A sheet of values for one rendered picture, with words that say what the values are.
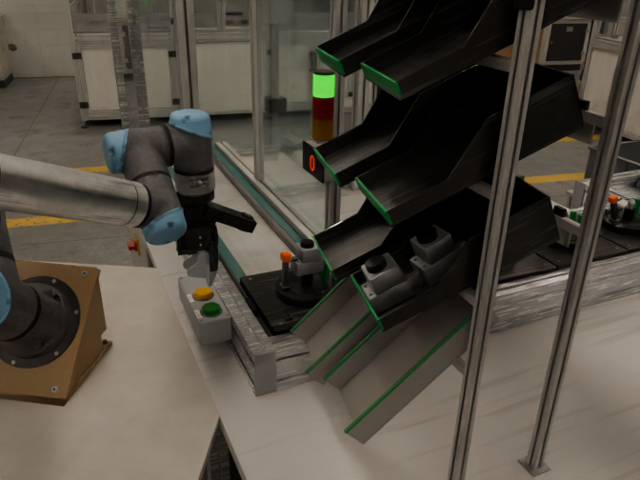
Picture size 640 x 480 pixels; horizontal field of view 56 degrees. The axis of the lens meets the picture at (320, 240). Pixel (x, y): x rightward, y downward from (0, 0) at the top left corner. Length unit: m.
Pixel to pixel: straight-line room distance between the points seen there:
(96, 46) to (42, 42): 2.93
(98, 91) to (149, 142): 5.43
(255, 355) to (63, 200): 0.48
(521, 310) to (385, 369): 0.59
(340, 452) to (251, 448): 0.16
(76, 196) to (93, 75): 5.58
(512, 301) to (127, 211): 0.91
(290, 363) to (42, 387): 0.49
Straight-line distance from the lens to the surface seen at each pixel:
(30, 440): 1.25
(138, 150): 1.09
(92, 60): 6.48
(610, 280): 1.70
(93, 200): 0.95
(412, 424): 1.20
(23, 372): 1.36
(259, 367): 1.20
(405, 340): 1.01
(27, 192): 0.90
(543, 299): 1.55
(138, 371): 1.35
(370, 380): 1.02
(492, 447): 1.19
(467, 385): 0.93
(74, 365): 1.31
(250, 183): 2.06
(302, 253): 1.29
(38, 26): 9.30
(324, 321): 1.15
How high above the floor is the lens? 1.66
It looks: 26 degrees down
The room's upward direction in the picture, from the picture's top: 1 degrees clockwise
